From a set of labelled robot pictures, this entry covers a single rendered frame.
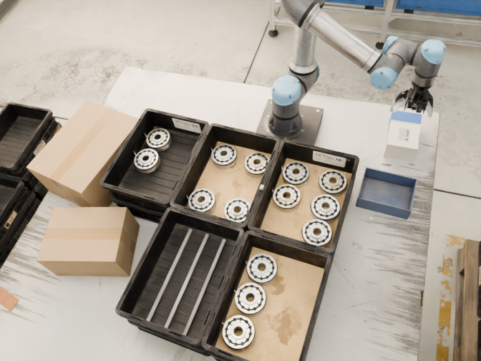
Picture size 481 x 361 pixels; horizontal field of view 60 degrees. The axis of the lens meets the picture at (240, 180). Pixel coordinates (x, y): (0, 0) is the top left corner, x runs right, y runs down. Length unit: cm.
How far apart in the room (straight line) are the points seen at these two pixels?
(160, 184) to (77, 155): 37
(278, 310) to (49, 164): 108
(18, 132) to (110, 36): 149
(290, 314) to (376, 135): 91
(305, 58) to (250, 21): 195
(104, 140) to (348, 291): 113
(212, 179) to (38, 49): 271
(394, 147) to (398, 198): 21
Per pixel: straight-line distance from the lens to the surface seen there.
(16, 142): 266
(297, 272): 147
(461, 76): 333
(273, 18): 342
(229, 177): 165
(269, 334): 141
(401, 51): 153
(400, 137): 184
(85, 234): 167
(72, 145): 188
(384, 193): 178
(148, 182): 172
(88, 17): 419
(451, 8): 325
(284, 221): 154
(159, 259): 155
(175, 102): 214
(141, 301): 152
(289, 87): 173
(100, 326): 170
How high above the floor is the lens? 221
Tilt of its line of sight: 57 degrees down
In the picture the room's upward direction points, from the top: 12 degrees counter-clockwise
